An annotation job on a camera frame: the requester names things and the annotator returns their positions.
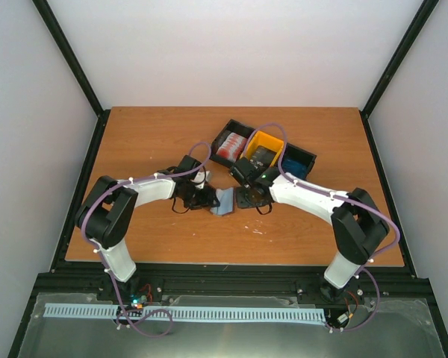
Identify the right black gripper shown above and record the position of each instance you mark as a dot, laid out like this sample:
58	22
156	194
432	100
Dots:
242	203

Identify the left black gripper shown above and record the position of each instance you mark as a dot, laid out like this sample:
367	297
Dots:
207	201

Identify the brown leather card holder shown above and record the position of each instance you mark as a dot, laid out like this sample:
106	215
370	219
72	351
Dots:
225	206

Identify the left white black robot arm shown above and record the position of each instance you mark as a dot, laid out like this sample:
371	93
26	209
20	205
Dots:
105	215

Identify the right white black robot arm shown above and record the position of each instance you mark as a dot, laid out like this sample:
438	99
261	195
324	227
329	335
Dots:
358	226

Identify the blue card stack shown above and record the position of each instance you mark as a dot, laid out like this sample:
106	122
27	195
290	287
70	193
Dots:
294	167

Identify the red white card stack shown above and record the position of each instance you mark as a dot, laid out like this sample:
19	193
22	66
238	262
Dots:
232	147

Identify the black bin with red cards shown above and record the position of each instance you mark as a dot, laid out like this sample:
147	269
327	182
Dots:
232	126

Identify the black bin with blue cards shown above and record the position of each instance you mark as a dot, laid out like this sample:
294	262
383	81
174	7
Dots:
301	155

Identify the yellow card bin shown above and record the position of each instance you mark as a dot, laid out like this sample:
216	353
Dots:
266	140

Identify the left electronics board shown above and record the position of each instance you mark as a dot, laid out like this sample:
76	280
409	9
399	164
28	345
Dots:
141	297

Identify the right electronics connector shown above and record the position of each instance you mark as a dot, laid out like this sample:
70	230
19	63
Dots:
352	300

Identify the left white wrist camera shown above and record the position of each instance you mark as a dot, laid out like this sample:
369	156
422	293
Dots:
202	178

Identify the black aluminium frame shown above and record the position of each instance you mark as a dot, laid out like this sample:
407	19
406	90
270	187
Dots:
241	281

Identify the light blue cable duct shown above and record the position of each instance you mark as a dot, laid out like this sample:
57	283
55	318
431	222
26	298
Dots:
191	314

